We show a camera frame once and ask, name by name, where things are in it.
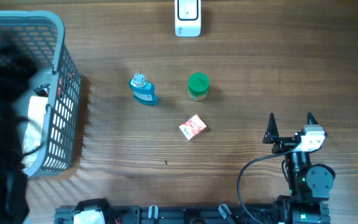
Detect red snack packet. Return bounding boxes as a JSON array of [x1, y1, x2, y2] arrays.
[[179, 114, 207, 140]]

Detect green lid jar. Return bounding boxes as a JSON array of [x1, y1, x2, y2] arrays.
[[188, 73, 210, 101]]

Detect blue mouthwash bottle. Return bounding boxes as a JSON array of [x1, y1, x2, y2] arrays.
[[129, 73, 158, 106]]

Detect black red snack wrapper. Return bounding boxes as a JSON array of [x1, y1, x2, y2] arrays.
[[34, 83, 50, 97]]

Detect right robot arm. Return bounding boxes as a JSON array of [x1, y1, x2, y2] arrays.
[[263, 113, 336, 224]]

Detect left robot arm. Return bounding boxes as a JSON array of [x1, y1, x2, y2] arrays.
[[0, 36, 39, 223]]

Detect white barcode scanner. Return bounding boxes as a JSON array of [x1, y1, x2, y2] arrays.
[[174, 0, 201, 37]]

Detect grey plastic mesh basket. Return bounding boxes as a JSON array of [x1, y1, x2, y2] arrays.
[[0, 11, 81, 177]]

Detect white long flat pouch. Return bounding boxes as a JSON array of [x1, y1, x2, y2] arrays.
[[22, 96, 48, 153]]

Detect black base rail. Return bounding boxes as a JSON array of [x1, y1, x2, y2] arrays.
[[53, 203, 332, 224]]

